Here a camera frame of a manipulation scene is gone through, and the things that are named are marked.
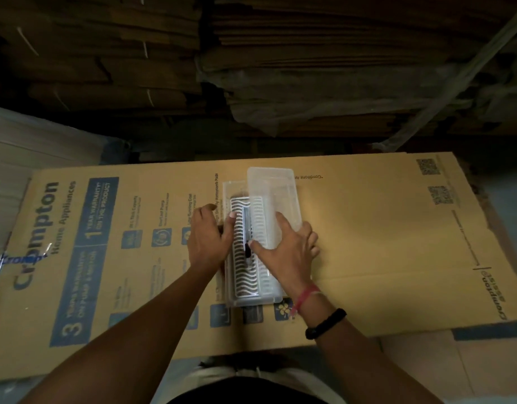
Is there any person's right hand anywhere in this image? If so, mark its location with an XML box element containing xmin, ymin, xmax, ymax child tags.
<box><xmin>248</xmin><ymin>211</ymin><xmax>321</xmax><ymax>297</ymax></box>

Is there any person's left hand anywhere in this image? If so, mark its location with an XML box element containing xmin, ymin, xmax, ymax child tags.
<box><xmin>186</xmin><ymin>203</ymin><xmax>238</xmax><ymax>277</ymax></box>

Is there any clear plastic container tray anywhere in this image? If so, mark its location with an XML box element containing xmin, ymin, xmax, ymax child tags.
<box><xmin>216</xmin><ymin>180</ymin><xmax>285</xmax><ymax>308</ymax></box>

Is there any clear plastic container lid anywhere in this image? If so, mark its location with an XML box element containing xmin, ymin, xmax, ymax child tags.
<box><xmin>246</xmin><ymin>166</ymin><xmax>304</xmax><ymax>250</ymax></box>

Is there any person's right forearm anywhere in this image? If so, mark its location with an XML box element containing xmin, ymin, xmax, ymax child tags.
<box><xmin>290</xmin><ymin>287</ymin><xmax>445</xmax><ymax>404</ymax></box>

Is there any person's left forearm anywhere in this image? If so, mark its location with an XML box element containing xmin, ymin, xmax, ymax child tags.
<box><xmin>19</xmin><ymin>265</ymin><xmax>225</xmax><ymax>404</ymax></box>

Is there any white wavy slotted insert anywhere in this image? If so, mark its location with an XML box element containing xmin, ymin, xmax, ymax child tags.
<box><xmin>227</xmin><ymin>196</ymin><xmax>271</xmax><ymax>299</ymax></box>

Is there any red thread wristband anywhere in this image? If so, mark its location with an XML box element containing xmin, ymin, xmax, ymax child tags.
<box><xmin>291</xmin><ymin>283</ymin><xmax>323</xmax><ymax>320</ymax></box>

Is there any black wristband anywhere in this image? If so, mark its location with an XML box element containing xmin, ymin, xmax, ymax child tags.
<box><xmin>305</xmin><ymin>308</ymin><xmax>348</xmax><ymax>341</ymax></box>

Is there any large flattened printed cardboard box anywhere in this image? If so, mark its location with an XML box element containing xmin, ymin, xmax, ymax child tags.
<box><xmin>0</xmin><ymin>151</ymin><xmax>517</xmax><ymax>384</ymax></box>

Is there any clear plastic wrap sheet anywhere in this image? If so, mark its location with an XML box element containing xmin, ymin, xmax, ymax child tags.
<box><xmin>198</xmin><ymin>4</ymin><xmax>517</xmax><ymax>153</ymax></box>

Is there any person's black shirt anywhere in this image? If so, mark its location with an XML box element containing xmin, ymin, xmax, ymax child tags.
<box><xmin>166</xmin><ymin>373</ymin><xmax>331</xmax><ymax>404</ymax></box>

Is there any plastic-covered stack of cardboard sheets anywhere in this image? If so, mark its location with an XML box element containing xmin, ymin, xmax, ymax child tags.
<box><xmin>197</xmin><ymin>0</ymin><xmax>517</xmax><ymax>138</ymax></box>

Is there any stack of brown cardboard sheets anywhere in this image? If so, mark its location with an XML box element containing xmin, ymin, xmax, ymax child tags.
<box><xmin>0</xmin><ymin>0</ymin><xmax>211</xmax><ymax>119</ymax></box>

